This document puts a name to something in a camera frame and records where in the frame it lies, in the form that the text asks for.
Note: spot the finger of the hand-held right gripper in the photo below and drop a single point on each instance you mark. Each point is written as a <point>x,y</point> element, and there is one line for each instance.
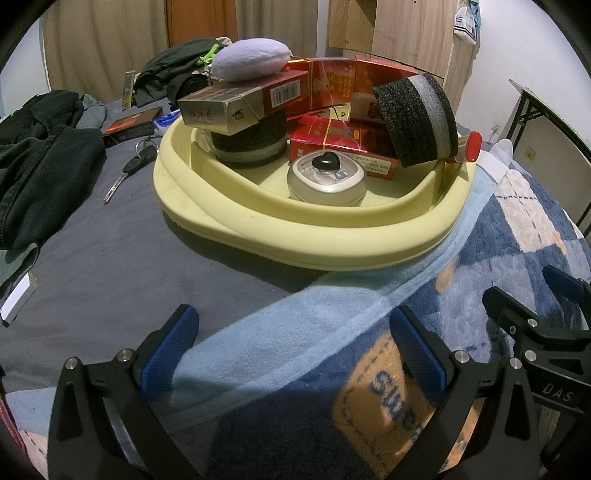
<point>565,284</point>
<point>521,323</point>

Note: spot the light wooden wardrobe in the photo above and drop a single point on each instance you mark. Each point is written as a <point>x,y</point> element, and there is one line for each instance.
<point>415,32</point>

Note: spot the black folding table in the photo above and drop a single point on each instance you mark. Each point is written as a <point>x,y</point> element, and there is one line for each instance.
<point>554,110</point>

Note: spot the white round case black heart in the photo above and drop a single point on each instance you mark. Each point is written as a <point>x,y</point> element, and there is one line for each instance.
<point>323,189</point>

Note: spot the red capped tube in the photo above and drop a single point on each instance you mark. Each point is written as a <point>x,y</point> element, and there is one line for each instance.
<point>468,145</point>

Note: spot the grey bed sheet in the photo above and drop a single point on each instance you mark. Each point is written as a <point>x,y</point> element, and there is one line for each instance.
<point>115,267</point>

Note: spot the beige curtain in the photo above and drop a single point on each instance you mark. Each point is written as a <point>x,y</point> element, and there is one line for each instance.
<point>101,41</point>
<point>277,23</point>

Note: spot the gold red cigarette carton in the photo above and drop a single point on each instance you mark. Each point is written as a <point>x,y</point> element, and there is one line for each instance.
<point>217,110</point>

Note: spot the blue white checked blanket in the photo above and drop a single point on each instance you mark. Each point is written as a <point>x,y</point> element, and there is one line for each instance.
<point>508,221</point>

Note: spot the wall socket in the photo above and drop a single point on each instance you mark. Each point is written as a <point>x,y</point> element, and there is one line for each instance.
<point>531,153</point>

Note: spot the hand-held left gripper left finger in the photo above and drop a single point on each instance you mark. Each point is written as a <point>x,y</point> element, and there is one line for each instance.
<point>168,350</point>

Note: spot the small red box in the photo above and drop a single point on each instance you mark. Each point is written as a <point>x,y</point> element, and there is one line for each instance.
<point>369,92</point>

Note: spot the yellow plastic basin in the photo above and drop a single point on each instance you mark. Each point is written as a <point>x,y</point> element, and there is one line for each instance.
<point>323,230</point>

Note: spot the white plastic bag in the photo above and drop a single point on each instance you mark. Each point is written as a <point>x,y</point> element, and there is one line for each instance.
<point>466,23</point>

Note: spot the blue white wrapper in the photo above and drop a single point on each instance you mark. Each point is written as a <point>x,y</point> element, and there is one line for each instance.
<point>166,121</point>

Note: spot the dark jacket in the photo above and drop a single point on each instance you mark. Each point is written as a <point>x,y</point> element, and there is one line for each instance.
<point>41,161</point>

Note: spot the white card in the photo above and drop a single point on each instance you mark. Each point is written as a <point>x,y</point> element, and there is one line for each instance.
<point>16,300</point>

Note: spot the gold pack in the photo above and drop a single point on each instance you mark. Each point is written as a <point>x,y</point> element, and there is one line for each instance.
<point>128,90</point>

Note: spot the orange wooden panel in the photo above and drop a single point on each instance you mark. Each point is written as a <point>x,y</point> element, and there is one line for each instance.
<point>198,21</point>

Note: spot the red box gold label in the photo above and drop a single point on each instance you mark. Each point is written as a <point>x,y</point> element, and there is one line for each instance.
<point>304,117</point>

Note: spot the black car key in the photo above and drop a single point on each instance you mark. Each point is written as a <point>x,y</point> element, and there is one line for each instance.
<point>134,162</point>

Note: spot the lilac plush pouch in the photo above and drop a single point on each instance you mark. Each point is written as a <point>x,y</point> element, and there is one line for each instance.
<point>249,60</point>

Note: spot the black box red print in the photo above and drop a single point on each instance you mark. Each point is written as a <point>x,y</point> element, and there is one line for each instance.
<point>131,124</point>

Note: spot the large red box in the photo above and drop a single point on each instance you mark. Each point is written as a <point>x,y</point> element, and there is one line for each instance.
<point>332,87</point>

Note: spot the light blue towel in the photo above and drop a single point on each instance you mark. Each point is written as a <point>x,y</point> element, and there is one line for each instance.
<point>295,332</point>

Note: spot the black foam disc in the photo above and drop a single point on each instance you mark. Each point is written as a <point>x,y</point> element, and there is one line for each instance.
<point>415,115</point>
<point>249,143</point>

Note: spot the red cigarette pack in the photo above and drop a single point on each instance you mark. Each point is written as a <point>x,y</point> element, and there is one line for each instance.
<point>341,138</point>

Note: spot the black clothes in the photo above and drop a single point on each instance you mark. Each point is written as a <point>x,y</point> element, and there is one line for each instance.
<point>171,64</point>

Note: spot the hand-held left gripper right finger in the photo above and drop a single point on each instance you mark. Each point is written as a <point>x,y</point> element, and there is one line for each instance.
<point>418,350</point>

